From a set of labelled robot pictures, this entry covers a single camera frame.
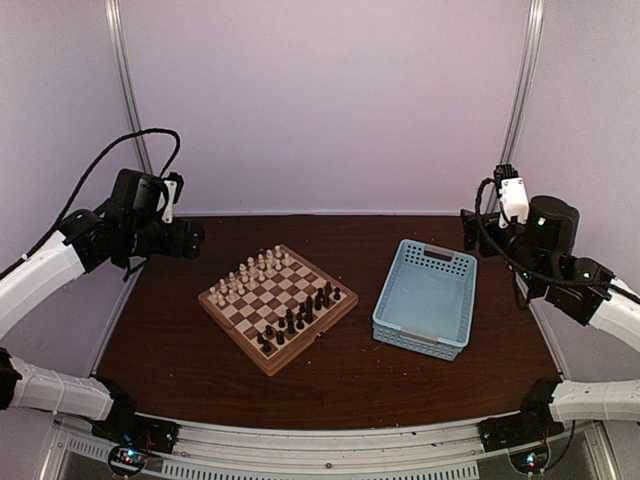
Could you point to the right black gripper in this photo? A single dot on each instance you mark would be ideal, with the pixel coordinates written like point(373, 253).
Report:
point(471, 230)

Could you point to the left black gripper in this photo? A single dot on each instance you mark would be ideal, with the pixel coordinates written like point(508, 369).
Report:
point(195, 236)

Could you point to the light blue plastic basket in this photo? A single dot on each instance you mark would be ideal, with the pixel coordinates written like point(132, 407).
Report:
point(427, 301)

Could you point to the wooden chess board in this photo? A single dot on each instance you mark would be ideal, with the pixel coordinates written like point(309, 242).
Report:
point(243, 322)

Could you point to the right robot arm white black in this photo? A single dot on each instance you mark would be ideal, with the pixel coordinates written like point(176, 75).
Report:
point(539, 252)

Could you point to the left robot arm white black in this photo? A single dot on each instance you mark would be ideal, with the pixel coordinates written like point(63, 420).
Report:
point(136, 221)

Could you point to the row of white chess pieces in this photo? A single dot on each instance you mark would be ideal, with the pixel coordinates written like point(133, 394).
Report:
point(263, 277)

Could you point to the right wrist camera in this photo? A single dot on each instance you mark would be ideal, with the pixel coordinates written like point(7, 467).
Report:
point(512, 196)

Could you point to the right aluminium frame post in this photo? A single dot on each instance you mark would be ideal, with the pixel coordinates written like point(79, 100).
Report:
point(526, 54)

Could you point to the aluminium frame post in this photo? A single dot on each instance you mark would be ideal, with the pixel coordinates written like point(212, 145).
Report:
point(526, 54)
point(117, 36)

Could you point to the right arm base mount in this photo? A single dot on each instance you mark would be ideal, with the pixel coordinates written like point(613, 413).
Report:
point(507, 432)

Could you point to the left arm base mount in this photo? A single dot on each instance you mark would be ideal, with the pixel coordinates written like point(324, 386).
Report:
point(147, 434)

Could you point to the front aluminium rail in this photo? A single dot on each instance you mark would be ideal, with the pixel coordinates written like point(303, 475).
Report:
point(451, 450)

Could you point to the left aluminium frame post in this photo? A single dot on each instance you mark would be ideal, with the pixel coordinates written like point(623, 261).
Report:
point(117, 36)

